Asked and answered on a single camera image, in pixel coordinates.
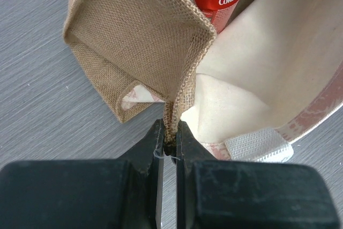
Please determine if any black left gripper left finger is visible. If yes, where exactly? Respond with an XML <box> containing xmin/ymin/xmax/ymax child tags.
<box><xmin>1</xmin><ymin>120</ymin><xmax>164</xmax><ymax>228</ymax></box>

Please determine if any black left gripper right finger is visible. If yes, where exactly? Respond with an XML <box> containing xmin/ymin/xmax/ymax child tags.
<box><xmin>176</xmin><ymin>122</ymin><xmax>340</xmax><ymax>229</ymax></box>

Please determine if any tan burlap canvas bag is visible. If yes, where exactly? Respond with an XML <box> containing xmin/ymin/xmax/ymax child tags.
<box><xmin>63</xmin><ymin>0</ymin><xmax>342</xmax><ymax>162</ymax></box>

